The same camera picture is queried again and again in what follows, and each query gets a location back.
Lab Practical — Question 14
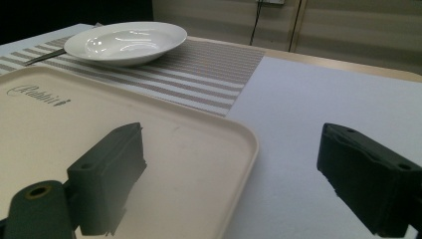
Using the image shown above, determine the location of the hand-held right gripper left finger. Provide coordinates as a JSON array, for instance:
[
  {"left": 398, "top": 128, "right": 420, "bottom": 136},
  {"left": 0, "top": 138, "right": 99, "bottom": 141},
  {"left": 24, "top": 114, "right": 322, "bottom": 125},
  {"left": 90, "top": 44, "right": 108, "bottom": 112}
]
[{"left": 66, "top": 121, "right": 148, "bottom": 237}]

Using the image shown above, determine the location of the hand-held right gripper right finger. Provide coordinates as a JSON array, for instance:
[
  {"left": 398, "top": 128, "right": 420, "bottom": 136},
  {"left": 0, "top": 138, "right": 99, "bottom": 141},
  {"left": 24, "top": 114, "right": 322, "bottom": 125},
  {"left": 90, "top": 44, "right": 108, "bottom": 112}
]
[{"left": 316, "top": 122, "right": 422, "bottom": 239}]

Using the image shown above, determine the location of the white foam sheet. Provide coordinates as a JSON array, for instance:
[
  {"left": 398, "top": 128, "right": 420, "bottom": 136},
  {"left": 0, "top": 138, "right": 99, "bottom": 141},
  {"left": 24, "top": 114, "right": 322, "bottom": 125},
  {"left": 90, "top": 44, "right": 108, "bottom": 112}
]
[{"left": 221, "top": 55, "right": 422, "bottom": 239}]

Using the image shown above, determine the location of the beige plastic tray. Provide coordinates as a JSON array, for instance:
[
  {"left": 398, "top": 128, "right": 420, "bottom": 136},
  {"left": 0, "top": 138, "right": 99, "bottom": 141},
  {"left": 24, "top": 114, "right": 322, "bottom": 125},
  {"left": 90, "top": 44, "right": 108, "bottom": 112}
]
[{"left": 0, "top": 65, "right": 260, "bottom": 239}]

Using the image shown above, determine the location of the white deep plate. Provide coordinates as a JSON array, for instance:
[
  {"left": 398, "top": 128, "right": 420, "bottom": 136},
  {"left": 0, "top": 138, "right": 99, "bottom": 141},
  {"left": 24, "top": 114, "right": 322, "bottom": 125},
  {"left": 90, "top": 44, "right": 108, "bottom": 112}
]
[{"left": 63, "top": 21, "right": 188, "bottom": 67}]

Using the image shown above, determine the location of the striped woven placemat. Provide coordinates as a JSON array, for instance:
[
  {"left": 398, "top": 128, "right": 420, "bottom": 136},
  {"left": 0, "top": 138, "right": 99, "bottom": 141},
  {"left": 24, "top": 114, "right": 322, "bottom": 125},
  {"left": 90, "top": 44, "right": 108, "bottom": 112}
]
[{"left": 0, "top": 22, "right": 266, "bottom": 118}]

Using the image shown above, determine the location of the metal cutlery handle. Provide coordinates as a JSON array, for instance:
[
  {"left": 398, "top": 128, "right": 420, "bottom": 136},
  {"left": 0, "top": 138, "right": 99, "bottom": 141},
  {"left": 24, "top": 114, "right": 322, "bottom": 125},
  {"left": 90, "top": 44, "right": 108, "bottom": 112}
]
[{"left": 24, "top": 48, "right": 68, "bottom": 67}]

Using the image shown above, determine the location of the black cable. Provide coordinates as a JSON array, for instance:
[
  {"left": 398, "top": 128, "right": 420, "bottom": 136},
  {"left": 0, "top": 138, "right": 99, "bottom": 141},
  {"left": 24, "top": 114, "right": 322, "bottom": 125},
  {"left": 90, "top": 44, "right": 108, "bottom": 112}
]
[{"left": 249, "top": 0, "right": 265, "bottom": 47}]

